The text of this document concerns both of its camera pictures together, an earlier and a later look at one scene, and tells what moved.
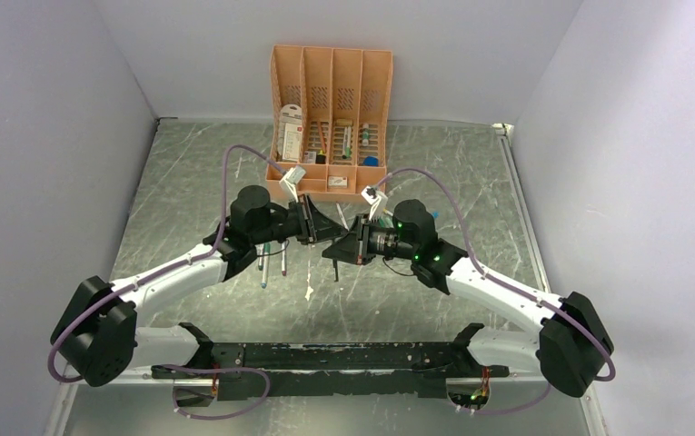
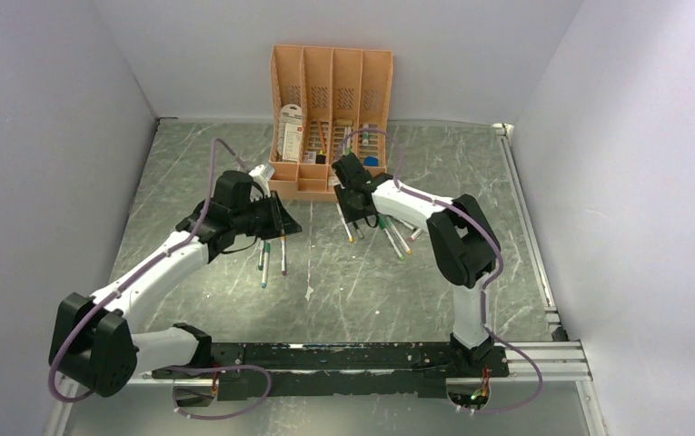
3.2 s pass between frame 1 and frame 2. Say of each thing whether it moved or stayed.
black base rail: stayed
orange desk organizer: stayed
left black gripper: moved
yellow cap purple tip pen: stayed
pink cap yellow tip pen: stayed
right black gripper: moved
